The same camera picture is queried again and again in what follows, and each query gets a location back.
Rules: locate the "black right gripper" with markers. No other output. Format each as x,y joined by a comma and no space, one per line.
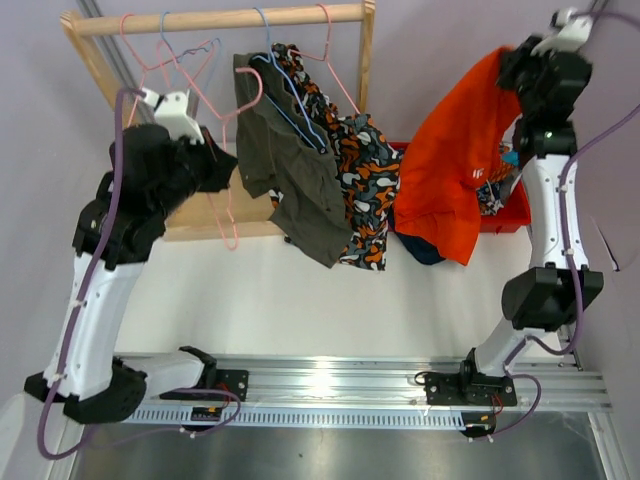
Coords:
518,59

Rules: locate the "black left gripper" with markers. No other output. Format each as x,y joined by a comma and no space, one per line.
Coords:
219,162

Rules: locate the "pink hanger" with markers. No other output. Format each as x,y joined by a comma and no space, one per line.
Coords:
225,119
142,52
326,59

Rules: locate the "light blue hanger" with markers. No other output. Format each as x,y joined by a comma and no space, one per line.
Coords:
289,102
185,55

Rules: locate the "colourful graphic print shorts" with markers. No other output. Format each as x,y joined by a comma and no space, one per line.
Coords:
494,194

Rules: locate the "navy blue shorts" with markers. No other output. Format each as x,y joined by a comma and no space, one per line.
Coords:
421,250

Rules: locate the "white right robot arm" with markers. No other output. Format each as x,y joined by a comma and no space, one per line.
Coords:
559,283

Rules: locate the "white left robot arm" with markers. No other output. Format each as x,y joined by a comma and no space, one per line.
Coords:
113,240

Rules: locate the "olive grey shorts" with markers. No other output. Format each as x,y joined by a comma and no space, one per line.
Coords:
273,157

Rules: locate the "orange black camouflage shorts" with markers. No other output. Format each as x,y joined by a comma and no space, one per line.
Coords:
367,165

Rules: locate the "wooden clothes rack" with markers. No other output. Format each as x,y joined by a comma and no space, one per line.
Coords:
203,217

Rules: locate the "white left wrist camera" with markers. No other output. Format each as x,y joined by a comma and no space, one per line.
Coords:
172,119

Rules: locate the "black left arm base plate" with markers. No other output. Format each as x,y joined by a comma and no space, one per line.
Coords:
233,380

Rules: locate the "aluminium mounting rail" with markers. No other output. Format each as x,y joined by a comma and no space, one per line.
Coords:
388,383

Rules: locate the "white slotted cable duct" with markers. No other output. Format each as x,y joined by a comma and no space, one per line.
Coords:
199,416

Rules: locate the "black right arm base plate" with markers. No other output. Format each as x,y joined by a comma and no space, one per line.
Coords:
458,389

